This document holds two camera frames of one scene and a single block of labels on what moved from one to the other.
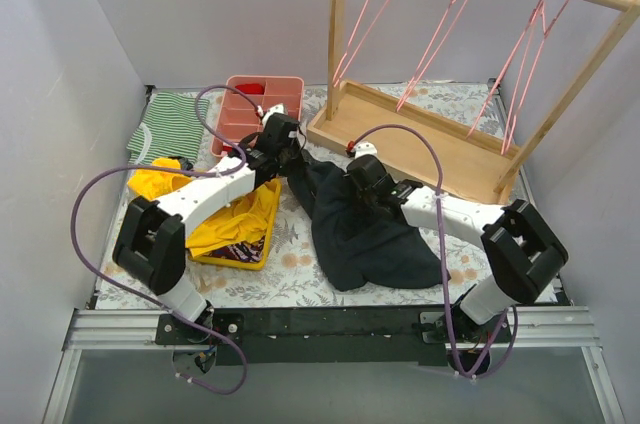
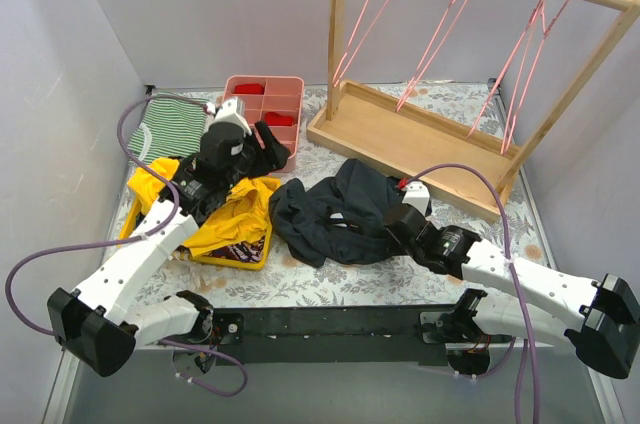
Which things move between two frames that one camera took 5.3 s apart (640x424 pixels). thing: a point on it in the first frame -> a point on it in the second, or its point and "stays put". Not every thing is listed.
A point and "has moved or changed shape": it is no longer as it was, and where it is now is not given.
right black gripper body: x=363 y=194 -> x=396 y=237
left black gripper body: x=291 y=156 -> x=254 y=153
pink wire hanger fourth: x=543 y=31 stays put
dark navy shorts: x=363 y=243 has moved or changed shape
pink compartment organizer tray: x=237 y=117 stays put
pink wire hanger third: x=507 y=63 stays put
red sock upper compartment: x=250 y=88 stays put
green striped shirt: x=169 y=128 stays put
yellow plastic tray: x=255 y=265 stays put
